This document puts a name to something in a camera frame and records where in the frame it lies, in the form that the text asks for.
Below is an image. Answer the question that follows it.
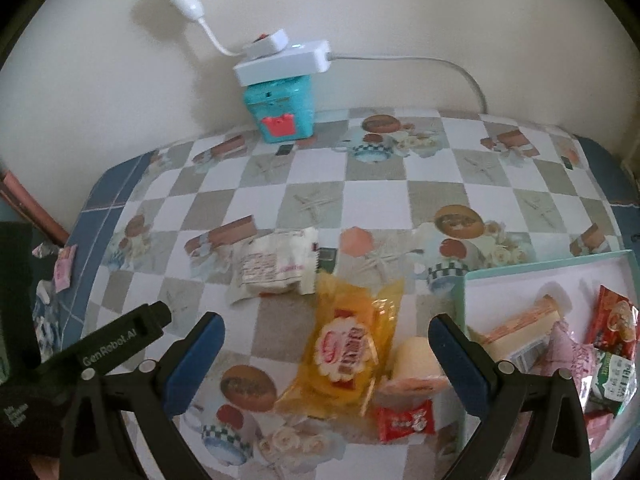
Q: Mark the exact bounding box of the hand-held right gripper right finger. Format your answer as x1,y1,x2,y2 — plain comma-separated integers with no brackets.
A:
429,313,594,480

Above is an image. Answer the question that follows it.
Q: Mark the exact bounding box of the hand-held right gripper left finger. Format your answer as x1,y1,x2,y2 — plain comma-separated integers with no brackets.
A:
59,311,226,480

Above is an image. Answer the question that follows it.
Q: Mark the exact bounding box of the teal tray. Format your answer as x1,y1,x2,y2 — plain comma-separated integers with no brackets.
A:
459,249,640,480

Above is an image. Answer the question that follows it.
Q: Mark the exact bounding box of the pink snack packet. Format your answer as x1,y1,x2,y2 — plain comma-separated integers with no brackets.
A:
546,319,597,407

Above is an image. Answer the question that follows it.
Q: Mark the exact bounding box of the yellow snack packet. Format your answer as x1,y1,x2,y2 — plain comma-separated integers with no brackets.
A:
274,272,406,420

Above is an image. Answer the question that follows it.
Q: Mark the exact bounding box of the green white biscuit packet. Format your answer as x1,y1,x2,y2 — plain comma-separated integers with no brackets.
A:
586,349,639,417

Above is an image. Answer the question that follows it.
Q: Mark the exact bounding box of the round peach jelly cup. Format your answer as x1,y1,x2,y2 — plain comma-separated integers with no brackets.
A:
374,335,452,409

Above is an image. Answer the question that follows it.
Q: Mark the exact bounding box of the blue white patterned cloth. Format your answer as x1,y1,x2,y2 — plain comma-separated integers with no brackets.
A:
31,280,67,363

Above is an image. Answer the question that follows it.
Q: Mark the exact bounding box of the cream snack packet with barcode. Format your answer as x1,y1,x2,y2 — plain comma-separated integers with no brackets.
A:
469,293,567,377

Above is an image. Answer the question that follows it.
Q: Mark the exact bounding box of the small red candy packet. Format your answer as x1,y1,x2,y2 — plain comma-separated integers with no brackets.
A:
375,399,436,444

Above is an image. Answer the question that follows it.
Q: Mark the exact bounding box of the small pink candy packet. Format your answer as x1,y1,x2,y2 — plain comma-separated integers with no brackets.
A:
53,244,79,294

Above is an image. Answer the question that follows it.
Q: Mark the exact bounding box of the cream white snack packet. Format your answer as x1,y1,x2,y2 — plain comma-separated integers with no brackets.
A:
226,226,321,307

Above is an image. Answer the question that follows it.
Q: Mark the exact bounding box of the red printed snack packet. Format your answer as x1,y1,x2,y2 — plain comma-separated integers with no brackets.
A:
584,284,640,357

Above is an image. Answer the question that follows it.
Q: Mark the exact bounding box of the checkered printed tablecloth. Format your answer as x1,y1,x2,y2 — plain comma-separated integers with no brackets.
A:
64,106,637,480

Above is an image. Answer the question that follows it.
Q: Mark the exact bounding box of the teal toy box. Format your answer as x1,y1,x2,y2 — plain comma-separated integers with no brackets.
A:
243,75,316,145

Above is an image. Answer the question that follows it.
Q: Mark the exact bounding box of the white gooseneck lamp socket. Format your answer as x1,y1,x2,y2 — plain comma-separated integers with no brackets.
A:
156,0,292,59

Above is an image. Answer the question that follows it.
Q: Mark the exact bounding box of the brown wooden frame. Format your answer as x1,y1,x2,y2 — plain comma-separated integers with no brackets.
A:
0,169,72,247

